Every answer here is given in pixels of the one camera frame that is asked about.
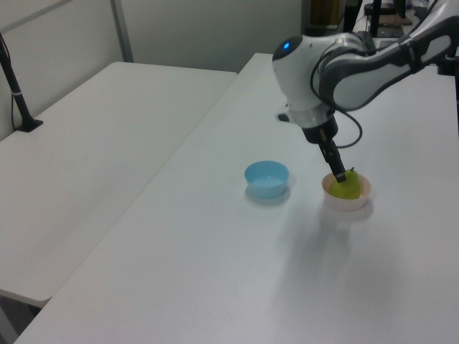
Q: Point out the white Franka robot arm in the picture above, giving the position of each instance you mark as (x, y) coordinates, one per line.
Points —
(358, 82)

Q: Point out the green pear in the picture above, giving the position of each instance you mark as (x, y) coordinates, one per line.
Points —
(348, 188)

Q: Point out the grey partition post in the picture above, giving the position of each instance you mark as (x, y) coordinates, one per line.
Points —
(122, 28)

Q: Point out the black pole with clamp base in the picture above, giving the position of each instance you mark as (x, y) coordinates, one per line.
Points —
(18, 97)

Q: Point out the white side table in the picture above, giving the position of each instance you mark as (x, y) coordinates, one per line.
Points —
(89, 150)

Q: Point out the black stand pole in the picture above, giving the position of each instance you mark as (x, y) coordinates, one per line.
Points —
(376, 16)

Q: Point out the light blue plastic bowl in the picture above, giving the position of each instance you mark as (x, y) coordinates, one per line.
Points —
(267, 187)

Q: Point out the dark brown board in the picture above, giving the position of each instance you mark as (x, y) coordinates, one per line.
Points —
(396, 20)

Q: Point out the pink plastic bowl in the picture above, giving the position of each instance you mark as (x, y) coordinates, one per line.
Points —
(345, 205)

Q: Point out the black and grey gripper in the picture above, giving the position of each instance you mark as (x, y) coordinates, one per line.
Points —
(319, 127)

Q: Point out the yellow-green box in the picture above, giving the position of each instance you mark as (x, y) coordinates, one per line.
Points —
(324, 12)

